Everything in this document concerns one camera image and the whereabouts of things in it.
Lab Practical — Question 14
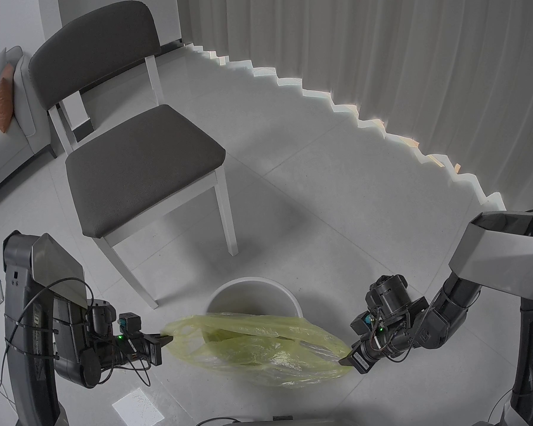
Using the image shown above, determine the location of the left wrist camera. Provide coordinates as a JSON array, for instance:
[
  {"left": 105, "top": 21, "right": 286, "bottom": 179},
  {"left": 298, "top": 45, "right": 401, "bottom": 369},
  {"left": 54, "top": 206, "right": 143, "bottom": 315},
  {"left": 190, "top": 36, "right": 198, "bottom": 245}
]
[{"left": 118, "top": 312, "right": 143, "bottom": 341}]

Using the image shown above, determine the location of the yellow plastic bag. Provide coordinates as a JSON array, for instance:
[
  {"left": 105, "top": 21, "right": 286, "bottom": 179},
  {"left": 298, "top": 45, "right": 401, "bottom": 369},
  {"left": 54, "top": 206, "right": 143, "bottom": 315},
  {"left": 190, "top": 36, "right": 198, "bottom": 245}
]
[{"left": 163, "top": 312, "right": 352, "bottom": 389}]

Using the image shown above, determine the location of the black cable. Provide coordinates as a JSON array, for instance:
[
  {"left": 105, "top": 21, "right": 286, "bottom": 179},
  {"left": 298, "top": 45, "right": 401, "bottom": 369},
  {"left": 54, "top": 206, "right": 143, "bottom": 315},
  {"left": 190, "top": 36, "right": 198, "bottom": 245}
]
[{"left": 4, "top": 278, "right": 154, "bottom": 389}]

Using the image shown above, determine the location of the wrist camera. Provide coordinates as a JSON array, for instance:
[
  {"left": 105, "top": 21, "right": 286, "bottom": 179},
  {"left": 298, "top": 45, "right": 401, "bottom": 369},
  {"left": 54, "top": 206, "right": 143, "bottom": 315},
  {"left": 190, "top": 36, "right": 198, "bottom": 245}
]
[
  {"left": 350, "top": 312, "right": 376, "bottom": 336},
  {"left": 118, "top": 312, "right": 143, "bottom": 341}
]

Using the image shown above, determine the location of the white trash bin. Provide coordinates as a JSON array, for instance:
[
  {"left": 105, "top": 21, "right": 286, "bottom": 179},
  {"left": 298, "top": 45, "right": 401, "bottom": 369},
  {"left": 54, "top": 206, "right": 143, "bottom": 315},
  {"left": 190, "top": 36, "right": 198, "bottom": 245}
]
[{"left": 206, "top": 277, "right": 304, "bottom": 327}]

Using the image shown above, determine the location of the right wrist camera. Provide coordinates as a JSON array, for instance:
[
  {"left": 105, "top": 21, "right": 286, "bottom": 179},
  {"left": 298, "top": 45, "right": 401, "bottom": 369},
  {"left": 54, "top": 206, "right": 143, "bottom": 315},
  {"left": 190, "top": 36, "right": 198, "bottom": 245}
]
[{"left": 350, "top": 312, "right": 376, "bottom": 336}]

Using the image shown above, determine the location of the orange cushion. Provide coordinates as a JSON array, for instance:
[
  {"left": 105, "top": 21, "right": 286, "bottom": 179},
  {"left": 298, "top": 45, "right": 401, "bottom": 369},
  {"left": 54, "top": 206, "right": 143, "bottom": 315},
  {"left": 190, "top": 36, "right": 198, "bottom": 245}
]
[{"left": 0, "top": 64, "right": 17, "bottom": 133}]

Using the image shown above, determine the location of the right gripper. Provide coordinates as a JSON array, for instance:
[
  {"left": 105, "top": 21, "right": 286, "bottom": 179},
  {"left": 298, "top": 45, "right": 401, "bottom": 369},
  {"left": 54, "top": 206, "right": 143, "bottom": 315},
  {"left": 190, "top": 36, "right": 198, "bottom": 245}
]
[{"left": 339, "top": 326, "right": 408, "bottom": 375}]

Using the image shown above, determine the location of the white curtain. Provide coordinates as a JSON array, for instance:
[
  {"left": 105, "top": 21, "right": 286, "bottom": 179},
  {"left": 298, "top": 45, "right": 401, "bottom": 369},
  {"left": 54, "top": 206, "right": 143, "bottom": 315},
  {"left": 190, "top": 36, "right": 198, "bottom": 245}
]
[{"left": 175, "top": 0, "right": 533, "bottom": 215}]

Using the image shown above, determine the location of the pale grey sofa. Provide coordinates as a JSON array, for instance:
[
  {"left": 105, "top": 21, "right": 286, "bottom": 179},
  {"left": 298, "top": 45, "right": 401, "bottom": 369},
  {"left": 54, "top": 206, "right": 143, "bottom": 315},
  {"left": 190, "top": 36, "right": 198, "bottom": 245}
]
[{"left": 0, "top": 46, "right": 58, "bottom": 204}]

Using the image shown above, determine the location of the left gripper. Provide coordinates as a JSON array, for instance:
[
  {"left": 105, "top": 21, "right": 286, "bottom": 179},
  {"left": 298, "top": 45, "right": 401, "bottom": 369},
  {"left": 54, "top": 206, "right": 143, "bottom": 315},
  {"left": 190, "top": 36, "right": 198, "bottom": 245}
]
[{"left": 124, "top": 332, "right": 163, "bottom": 367}]

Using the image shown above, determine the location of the grey padded white chair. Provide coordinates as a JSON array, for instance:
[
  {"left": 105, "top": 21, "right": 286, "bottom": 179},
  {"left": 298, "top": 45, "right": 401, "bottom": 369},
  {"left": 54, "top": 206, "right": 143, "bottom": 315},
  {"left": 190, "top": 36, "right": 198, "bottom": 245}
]
[{"left": 28, "top": 0, "right": 239, "bottom": 310}]

